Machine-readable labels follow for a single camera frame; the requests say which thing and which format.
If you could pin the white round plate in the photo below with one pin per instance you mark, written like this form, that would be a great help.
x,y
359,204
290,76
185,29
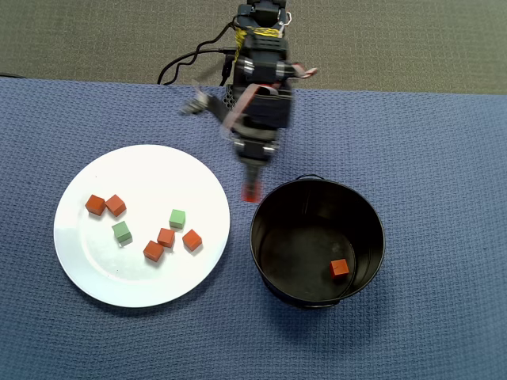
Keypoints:
x,y
138,277

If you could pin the green cube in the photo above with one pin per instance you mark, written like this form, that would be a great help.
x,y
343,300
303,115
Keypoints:
x,y
121,232
177,218

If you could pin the red cube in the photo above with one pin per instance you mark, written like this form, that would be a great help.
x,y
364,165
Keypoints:
x,y
153,251
95,204
252,194
192,240
339,268
115,205
166,237

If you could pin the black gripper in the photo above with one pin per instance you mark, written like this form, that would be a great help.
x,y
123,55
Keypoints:
x,y
255,151

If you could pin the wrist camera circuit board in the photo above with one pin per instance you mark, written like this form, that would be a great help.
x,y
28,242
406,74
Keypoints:
x,y
194,106

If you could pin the black metal bucket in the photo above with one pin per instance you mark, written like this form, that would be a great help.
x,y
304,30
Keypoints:
x,y
297,257

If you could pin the blue woven tablecloth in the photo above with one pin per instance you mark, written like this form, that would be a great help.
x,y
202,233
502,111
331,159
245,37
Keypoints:
x,y
435,198

